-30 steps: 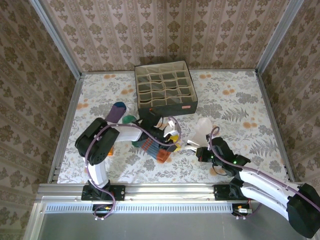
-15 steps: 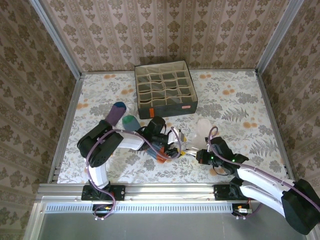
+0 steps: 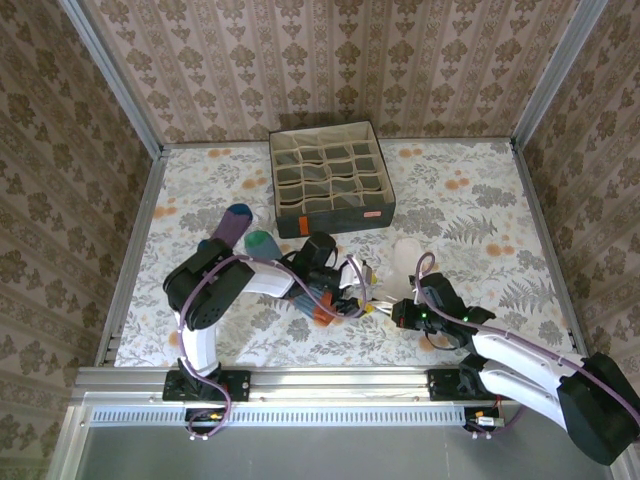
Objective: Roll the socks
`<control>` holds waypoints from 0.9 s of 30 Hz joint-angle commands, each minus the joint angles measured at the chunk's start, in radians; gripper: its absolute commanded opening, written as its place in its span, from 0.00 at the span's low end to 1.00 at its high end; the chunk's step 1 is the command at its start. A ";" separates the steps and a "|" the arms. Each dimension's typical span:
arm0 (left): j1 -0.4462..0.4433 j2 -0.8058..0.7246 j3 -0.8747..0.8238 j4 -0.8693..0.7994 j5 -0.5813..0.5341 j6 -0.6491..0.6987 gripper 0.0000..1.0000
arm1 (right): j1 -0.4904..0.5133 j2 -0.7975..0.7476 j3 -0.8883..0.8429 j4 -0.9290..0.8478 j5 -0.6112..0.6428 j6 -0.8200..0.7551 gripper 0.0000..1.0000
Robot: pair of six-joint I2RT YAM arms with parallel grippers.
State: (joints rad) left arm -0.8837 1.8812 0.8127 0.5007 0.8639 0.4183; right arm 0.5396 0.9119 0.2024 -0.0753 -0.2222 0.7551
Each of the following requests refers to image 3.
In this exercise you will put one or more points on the floral tablecloth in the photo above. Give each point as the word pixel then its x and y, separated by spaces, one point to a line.
pixel 350 345

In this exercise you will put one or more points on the grey metal panel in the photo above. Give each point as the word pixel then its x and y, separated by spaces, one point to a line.
pixel 325 455

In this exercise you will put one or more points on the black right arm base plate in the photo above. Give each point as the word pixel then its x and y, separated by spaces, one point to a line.
pixel 442 385

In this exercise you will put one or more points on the aluminium table side rail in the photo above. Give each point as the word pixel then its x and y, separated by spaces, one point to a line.
pixel 550 250
pixel 131 260

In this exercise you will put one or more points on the aluminium mounting rail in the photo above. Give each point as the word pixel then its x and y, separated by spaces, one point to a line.
pixel 325 382

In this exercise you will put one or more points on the white sock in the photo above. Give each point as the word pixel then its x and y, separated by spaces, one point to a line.
pixel 407 255

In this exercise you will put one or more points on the purple sock with orange cuff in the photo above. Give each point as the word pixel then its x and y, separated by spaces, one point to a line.
pixel 232 225

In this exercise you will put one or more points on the short aluminium frame post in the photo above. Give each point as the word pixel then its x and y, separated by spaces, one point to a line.
pixel 67 445

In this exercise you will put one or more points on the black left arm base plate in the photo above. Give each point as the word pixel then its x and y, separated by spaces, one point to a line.
pixel 240 385

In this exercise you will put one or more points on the black connector board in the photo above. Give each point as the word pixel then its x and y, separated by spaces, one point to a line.
pixel 485 420
pixel 205 417

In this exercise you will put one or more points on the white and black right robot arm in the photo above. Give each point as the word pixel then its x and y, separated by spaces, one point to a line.
pixel 520 360

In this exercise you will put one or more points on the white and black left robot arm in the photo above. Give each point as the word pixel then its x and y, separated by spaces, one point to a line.
pixel 197 350

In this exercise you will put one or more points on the grey-blue sock with orange stripes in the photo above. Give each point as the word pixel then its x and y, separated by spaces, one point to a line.
pixel 262 245

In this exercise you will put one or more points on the grey fabric sock organizer box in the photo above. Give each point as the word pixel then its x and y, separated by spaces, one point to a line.
pixel 350 220

